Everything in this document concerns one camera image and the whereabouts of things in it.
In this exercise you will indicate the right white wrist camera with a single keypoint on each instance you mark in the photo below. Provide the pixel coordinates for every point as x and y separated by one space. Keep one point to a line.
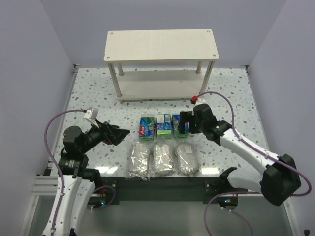
197 100

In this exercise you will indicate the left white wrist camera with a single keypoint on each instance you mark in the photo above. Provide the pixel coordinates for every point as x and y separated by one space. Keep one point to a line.
91 115

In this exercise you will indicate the aluminium frame rail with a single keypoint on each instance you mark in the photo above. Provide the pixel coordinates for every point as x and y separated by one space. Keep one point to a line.
45 186

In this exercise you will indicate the white two-tier shelf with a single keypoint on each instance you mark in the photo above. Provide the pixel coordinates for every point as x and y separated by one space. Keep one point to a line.
160 46

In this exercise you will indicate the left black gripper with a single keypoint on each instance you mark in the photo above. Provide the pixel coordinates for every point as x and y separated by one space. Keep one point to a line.
107 133

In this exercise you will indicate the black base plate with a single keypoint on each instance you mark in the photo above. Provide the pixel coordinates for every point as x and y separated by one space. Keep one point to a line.
160 189

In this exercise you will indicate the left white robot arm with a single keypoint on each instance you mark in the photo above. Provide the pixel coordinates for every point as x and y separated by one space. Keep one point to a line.
76 182

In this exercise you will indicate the green sponge pack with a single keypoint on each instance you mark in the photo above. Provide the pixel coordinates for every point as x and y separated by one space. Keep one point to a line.
163 126
176 127
147 127

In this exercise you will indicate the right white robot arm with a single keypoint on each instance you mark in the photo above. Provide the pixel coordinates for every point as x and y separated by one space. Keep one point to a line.
277 178

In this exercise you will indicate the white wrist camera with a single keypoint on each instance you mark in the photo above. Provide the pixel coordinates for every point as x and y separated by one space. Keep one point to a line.
91 115
197 100

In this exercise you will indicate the silver scourer pack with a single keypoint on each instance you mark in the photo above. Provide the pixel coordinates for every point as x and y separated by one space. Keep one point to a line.
138 161
188 163
163 163

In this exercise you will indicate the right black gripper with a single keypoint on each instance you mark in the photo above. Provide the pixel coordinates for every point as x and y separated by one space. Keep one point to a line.
191 122

